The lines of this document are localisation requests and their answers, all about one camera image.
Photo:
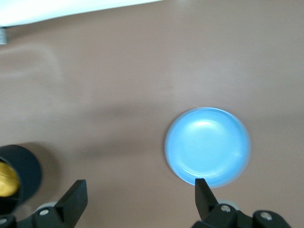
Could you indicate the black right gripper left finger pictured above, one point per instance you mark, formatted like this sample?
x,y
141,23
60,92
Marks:
x,y
71,202

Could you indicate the light blue round plate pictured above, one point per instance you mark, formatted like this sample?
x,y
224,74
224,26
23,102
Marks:
x,y
206,147

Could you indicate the grey metal post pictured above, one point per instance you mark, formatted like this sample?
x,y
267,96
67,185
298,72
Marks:
x,y
2,35

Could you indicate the yellow potato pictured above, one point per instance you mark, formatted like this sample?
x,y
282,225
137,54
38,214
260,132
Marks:
x,y
8,180

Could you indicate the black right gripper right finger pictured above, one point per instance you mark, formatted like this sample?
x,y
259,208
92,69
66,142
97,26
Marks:
x,y
204,199

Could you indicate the black cooking pot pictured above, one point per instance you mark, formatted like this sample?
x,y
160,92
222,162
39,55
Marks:
x,y
28,171

